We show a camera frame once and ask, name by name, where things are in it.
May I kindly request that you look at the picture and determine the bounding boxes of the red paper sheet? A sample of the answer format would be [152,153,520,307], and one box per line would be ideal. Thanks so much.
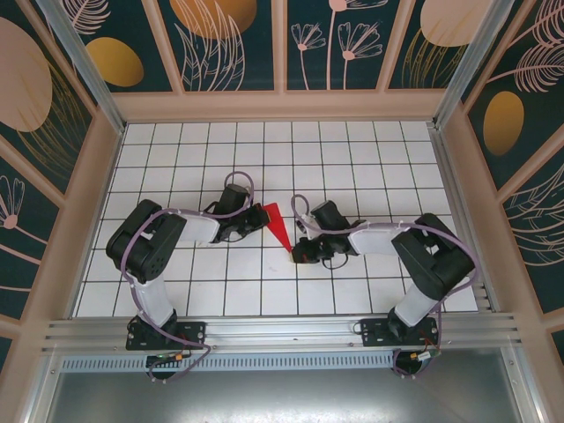
[262,202,293,255]

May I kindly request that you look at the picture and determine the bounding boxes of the grey metal plate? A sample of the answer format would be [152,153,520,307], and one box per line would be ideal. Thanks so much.
[26,367,545,423]

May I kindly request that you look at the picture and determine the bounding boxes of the thin black right gripper wire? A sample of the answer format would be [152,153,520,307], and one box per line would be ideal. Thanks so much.
[320,254,350,270]

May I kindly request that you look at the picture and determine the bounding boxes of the thin black gripper wire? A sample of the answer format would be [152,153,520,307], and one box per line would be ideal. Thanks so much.
[214,228,244,244]
[320,254,350,270]

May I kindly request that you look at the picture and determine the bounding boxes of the thin black left gripper wire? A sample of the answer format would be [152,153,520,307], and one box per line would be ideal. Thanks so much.
[214,228,244,244]

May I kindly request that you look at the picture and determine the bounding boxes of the aluminium mounting rail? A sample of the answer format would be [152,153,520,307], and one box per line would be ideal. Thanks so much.
[41,311,523,356]

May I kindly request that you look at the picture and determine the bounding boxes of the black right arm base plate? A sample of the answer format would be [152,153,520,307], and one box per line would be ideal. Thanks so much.
[360,317,441,349]

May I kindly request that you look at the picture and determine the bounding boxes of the slotted grey cable duct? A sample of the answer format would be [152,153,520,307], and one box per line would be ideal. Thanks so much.
[60,352,397,372]

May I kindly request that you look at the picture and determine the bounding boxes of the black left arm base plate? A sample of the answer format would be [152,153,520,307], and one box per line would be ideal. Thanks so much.
[126,320,207,352]

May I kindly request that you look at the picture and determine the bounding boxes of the aluminium side rail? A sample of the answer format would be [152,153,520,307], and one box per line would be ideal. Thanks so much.
[427,122,493,313]

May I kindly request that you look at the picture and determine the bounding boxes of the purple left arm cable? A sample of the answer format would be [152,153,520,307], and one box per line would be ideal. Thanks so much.
[121,170,257,383]

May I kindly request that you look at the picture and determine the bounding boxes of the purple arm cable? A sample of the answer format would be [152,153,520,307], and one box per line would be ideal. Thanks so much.
[121,170,257,383]
[290,193,479,380]

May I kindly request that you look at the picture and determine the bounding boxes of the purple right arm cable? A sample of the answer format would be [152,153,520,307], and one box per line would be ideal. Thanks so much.
[290,193,479,380]

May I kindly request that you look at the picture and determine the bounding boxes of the wall panel pink flowers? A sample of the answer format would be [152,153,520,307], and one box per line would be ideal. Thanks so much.
[285,0,404,93]

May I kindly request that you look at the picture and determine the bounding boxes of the wall panel orange circle leaves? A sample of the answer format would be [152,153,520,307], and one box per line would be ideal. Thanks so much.
[157,0,278,93]

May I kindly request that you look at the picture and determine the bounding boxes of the wall panel orange oval feather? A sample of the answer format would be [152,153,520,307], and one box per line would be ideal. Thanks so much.
[61,0,184,94]

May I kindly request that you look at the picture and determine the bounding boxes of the wall panel pink circle gold lines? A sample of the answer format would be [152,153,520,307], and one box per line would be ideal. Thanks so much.
[386,0,490,92]

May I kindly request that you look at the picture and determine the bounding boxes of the wall panel pink feather outlines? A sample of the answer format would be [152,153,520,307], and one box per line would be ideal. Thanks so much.
[497,143,564,315]

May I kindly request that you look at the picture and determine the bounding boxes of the aluminium corner post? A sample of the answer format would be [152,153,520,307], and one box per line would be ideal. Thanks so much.
[431,0,516,131]
[37,0,129,136]

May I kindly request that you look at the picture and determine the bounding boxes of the wall panel single pink flower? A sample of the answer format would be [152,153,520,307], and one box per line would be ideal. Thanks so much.
[0,134,63,321]

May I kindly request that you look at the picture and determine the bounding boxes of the wall panel orange oval large feathers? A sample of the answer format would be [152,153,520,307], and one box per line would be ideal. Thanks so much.
[460,0,564,191]

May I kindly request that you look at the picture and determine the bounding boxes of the wall panel large pink circle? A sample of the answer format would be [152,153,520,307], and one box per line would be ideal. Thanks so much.
[0,0,97,197]

